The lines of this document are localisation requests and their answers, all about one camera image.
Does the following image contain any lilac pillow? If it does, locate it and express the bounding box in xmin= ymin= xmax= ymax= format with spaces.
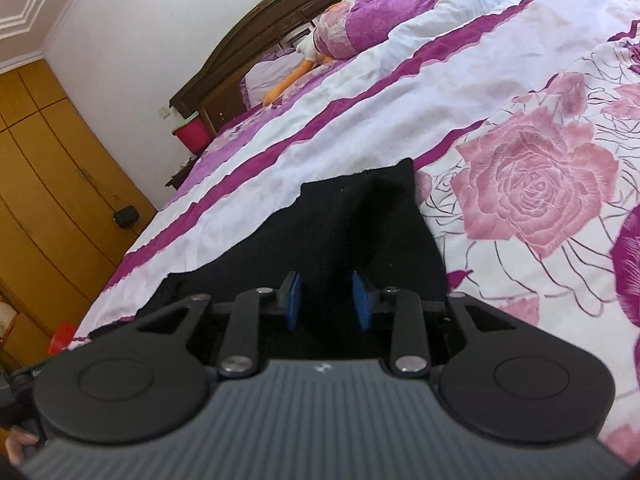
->
xmin=242 ymin=51 xmax=302 ymax=109

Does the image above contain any dark wooden nightstand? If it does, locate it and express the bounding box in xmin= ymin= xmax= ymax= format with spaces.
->
xmin=164 ymin=155 xmax=202 ymax=191

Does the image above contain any small black pouch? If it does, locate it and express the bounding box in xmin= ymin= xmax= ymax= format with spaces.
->
xmin=113 ymin=205 xmax=141 ymax=229

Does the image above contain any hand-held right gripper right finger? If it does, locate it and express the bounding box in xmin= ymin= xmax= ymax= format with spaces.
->
xmin=351 ymin=270 xmax=518 ymax=377

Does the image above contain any red plastic bucket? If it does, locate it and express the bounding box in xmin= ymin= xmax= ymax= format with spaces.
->
xmin=172 ymin=112 xmax=212 ymax=154

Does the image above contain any person's left hand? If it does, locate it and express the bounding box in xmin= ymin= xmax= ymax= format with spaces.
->
xmin=9 ymin=427 xmax=40 ymax=463

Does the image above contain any dark wooden headboard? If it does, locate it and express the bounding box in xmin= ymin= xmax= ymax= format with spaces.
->
xmin=169 ymin=0 xmax=442 ymax=137

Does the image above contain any yellow wooden wardrobe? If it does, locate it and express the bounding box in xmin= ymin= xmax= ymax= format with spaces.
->
xmin=0 ymin=57 xmax=157 ymax=363

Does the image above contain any black buttoned cardigan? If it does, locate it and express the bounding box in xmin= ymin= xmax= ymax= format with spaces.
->
xmin=92 ymin=157 xmax=449 ymax=361

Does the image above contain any white orange plush duck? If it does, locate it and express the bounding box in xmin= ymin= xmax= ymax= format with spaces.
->
xmin=262 ymin=2 xmax=347 ymax=107

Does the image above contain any purple floral bedspread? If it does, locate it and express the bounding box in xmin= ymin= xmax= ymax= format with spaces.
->
xmin=67 ymin=0 xmax=640 ymax=463

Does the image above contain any red plastic stool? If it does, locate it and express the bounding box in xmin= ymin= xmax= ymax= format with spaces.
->
xmin=47 ymin=324 xmax=77 ymax=356

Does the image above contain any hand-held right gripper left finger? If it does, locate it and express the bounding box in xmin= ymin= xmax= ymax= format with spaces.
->
xmin=132 ymin=270 xmax=304 ymax=377

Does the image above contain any folded purple white quilt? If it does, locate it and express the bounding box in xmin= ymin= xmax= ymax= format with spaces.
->
xmin=312 ymin=0 xmax=542 ymax=64

